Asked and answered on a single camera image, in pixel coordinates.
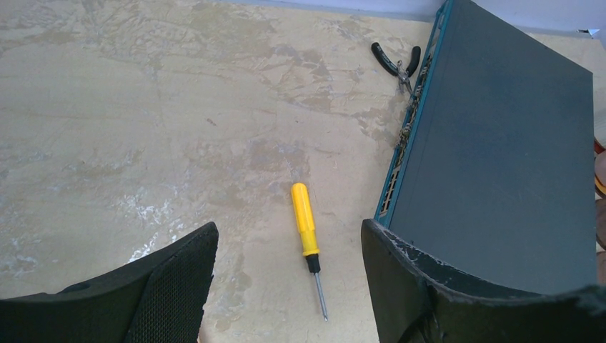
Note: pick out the yellow handled screwdriver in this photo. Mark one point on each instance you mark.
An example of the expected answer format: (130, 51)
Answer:
(306, 229)

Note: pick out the pink mug front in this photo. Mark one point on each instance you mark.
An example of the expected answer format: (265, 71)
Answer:
(599, 151)

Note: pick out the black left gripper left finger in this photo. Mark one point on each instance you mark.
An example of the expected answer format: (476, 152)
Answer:
(157, 298)

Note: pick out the dark flat metal box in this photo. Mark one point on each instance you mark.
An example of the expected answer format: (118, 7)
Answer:
(493, 171)

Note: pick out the black handled pliers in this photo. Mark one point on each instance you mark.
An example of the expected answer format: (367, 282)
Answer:
(403, 74)

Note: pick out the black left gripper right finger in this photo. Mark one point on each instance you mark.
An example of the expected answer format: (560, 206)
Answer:
(418, 298)

